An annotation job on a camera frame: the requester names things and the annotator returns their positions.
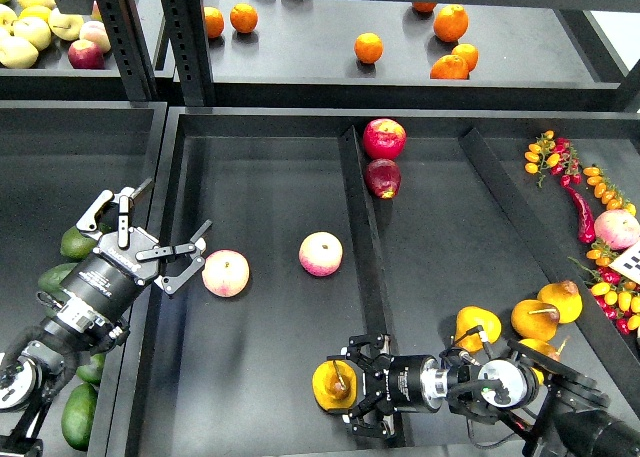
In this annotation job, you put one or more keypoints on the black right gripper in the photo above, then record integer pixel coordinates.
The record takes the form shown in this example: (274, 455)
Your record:
(413, 383)

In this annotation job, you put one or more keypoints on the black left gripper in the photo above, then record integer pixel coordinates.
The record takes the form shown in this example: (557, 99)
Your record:
(111, 279)

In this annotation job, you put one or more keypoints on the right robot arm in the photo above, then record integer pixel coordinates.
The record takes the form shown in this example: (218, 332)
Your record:
(555, 410)

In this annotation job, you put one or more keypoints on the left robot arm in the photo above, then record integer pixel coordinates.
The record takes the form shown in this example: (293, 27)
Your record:
(43, 358)

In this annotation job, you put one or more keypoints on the green avocado top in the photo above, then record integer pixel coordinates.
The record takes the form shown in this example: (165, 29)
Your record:
(76, 246)

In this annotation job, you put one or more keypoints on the green avocado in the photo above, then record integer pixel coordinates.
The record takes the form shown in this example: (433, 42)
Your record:
(76, 246)
(78, 416)
(93, 371)

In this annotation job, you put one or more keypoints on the green avocado bottom left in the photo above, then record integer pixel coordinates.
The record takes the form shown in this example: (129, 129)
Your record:
(78, 416)

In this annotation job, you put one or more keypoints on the yellow pear with stem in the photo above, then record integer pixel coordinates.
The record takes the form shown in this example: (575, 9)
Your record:
(535, 319)

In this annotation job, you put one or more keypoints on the pale yellow pear front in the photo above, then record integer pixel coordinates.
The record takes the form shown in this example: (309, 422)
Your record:
(18, 53)

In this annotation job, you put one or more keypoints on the pink apple left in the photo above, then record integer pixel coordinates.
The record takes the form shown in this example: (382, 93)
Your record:
(226, 273)

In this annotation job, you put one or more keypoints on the pink apple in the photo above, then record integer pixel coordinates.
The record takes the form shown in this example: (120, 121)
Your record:
(320, 254)
(226, 273)

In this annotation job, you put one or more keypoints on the black left bin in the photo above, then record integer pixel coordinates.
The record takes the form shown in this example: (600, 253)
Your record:
(56, 158)

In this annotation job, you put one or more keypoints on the black bin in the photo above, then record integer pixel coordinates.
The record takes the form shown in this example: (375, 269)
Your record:
(232, 377)
(56, 158)

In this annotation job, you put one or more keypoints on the pink apple centre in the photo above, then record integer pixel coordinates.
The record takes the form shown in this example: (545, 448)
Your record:
(320, 254)

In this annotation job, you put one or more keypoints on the black centre bin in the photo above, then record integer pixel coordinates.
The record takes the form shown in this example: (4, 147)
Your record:
(232, 377)

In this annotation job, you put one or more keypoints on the red apple on shelf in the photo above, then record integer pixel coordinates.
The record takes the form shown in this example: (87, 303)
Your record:
(85, 54)

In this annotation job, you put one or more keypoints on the dark red apple lower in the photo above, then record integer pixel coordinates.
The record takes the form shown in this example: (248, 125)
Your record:
(383, 178)

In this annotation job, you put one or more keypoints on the pale yellow apple shelf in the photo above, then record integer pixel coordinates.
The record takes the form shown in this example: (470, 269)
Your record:
(65, 26)

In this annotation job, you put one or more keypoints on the red apple upper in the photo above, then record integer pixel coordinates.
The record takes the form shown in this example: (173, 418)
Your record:
(384, 138)

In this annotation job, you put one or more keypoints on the orange on shelf left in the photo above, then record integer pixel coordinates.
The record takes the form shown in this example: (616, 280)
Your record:
(244, 18)

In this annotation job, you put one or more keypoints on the cherry tomato bunch lower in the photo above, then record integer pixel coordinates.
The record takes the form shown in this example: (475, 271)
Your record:
(617, 296)

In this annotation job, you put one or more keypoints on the cherry tomato bunch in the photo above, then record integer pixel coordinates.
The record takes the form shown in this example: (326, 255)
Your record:
(553, 156)
(617, 296)

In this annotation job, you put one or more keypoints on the red chili pepper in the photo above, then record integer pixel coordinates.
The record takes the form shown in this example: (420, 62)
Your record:
(586, 230)

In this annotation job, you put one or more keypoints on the white checker marker card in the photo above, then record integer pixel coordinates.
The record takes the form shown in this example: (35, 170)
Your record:
(627, 264)

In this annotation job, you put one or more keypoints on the pink apple right bin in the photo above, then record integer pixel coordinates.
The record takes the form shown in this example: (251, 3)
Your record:
(617, 228)

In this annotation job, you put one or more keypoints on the cherry tomato bunch upper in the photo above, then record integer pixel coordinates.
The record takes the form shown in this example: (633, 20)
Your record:
(553, 156)

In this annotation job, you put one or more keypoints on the orange on shelf centre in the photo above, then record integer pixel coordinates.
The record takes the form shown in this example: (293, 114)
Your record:
(368, 48)

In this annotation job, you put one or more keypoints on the front right orange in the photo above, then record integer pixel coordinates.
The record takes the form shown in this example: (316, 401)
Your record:
(450, 67)

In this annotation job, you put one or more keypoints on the small right orange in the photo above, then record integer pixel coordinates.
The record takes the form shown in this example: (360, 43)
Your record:
(469, 53)

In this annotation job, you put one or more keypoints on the large orange on shelf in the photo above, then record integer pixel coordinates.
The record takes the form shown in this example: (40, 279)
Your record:
(451, 23)

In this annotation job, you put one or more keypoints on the orange at shelf back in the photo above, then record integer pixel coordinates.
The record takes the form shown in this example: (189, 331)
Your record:
(424, 7)

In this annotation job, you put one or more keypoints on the orange at shelf post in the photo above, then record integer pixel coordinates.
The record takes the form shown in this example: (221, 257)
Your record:
(214, 22)

